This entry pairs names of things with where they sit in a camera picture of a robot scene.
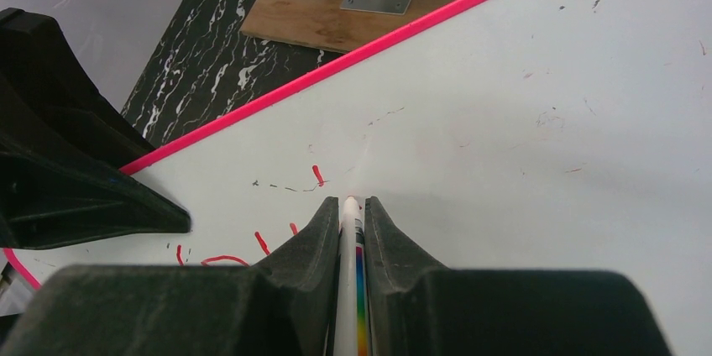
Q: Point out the white red marker pen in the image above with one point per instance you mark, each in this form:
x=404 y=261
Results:
x=351 y=329

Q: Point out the pink framed whiteboard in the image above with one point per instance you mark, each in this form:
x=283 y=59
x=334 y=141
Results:
x=497 y=133

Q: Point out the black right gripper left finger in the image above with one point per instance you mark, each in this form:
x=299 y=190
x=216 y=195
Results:
x=282 y=305

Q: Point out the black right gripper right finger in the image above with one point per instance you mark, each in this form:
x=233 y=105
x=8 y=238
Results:
x=419 y=306

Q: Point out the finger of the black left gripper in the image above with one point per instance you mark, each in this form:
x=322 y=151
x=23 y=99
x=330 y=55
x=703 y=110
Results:
x=53 y=195
x=39 y=63

